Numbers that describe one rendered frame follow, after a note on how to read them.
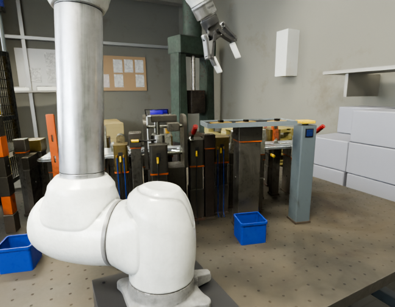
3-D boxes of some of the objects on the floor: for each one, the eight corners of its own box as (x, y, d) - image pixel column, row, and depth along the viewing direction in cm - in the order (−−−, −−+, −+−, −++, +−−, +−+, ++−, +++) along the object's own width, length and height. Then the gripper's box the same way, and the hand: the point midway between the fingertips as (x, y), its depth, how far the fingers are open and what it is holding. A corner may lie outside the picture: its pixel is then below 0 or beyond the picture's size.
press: (225, 161, 528) (227, -6, 466) (180, 168, 486) (175, -15, 424) (206, 154, 595) (205, 7, 534) (164, 159, 553) (158, 0, 492)
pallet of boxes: (506, 268, 201) (545, 111, 177) (455, 306, 167) (496, 116, 143) (350, 209, 305) (362, 105, 281) (300, 225, 271) (309, 108, 247)
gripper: (192, 27, 105) (217, 77, 113) (231, 2, 116) (251, 50, 124) (181, 32, 111) (206, 80, 119) (220, 8, 122) (239, 53, 130)
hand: (228, 62), depth 121 cm, fingers open, 13 cm apart
